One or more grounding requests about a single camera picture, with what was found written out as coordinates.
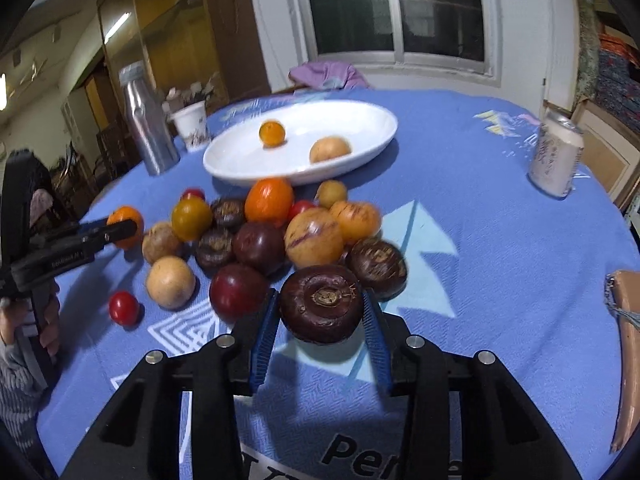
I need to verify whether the small tan longan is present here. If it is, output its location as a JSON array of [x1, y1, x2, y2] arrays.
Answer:
[[315, 180, 349, 209]]

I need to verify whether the sliding window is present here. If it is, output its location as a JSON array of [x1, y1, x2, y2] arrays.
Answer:
[[282, 0, 502, 80]]

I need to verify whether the floral patterned board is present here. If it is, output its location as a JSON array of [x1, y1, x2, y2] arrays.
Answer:
[[575, 0, 601, 101]]

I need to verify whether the purple cloth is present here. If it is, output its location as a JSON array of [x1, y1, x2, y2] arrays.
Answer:
[[288, 61, 371, 92]]

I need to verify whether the person's left hand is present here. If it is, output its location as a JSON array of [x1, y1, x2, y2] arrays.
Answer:
[[0, 285, 62, 358]]

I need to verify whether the red plum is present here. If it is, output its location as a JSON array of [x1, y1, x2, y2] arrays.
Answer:
[[209, 263, 271, 319]]

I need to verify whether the large orange tangerine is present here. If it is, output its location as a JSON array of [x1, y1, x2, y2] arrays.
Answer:
[[244, 178, 295, 228], [106, 206, 145, 251]]

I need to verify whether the stack of patterned fabrics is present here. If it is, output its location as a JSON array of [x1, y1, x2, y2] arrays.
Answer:
[[597, 35, 640, 133]]

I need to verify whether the wooden picture frame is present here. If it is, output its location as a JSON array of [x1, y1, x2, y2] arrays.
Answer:
[[570, 97, 640, 211]]

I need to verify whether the blue printed tablecloth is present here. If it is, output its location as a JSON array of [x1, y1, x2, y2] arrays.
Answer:
[[37, 87, 640, 480]]

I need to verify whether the white drink can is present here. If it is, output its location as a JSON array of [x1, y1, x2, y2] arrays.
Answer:
[[527, 110, 585, 198]]

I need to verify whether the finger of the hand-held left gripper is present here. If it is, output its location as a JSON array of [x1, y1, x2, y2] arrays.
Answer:
[[92, 219, 139, 251], [75, 217, 111, 236]]

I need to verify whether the dark brown water chestnut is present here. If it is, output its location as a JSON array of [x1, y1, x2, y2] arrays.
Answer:
[[210, 197, 247, 233], [347, 240, 408, 298], [194, 227, 236, 277], [278, 265, 365, 345]]

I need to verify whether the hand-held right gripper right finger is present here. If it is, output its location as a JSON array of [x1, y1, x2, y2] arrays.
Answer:
[[362, 289, 573, 480]]

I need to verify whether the yellow striped pepino melon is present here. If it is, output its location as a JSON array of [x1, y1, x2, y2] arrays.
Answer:
[[285, 208, 345, 269]]

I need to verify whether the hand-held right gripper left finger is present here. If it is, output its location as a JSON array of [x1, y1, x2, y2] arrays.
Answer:
[[59, 287, 280, 480]]

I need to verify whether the silver metal bottle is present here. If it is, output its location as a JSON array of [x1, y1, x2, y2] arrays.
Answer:
[[118, 61, 181, 176]]

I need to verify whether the yellow green tomato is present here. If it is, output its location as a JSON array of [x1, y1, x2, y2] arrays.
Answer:
[[171, 196, 214, 242]]

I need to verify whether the small orange tangerine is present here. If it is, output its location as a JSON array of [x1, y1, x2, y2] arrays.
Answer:
[[259, 119, 287, 148]]

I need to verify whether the spotted tan round fruit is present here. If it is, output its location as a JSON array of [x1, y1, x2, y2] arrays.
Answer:
[[141, 223, 185, 266]]

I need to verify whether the white oval plate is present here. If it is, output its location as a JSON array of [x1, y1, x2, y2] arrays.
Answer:
[[202, 100, 399, 188]]

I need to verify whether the person's left forearm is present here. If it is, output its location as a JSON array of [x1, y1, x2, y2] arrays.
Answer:
[[0, 335, 57, 463]]

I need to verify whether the dark purple plum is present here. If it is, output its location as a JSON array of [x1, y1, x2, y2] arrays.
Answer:
[[231, 221, 287, 277]]

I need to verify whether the wooden glass cabinet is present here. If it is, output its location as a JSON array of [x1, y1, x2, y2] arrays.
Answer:
[[96, 0, 273, 126]]

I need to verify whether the white paper cup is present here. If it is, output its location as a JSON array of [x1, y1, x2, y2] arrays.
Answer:
[[170, 100, 212, 153]]

